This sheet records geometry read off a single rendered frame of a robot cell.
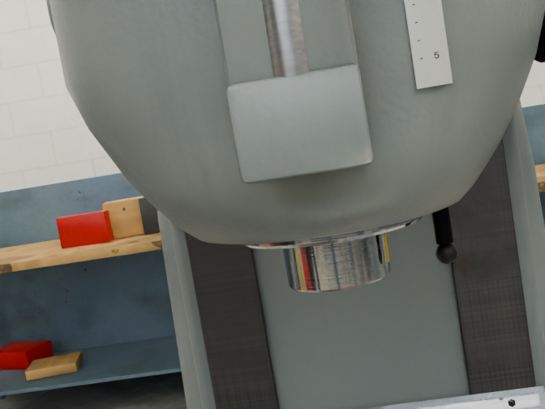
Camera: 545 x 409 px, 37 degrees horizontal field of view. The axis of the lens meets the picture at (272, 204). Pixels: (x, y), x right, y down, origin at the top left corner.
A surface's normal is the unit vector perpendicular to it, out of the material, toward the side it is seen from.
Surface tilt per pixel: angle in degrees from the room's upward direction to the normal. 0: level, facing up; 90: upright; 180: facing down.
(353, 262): 90
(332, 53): 90
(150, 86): 96
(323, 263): 90
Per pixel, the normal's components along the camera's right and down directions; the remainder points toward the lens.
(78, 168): -0.08, 0.12
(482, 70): 0.41, 0.27
